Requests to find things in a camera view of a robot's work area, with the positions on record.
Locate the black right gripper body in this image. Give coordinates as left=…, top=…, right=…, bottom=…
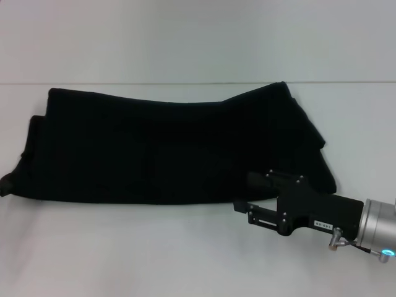
left=273, top=174, right=364, bottom=239

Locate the black shirt with FREE print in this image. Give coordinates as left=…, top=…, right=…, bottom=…
left=0, top=80, right=338, bottom=207

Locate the right arm cable with plug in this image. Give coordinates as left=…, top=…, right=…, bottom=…
left=327, top=226, right=377, bottom=254

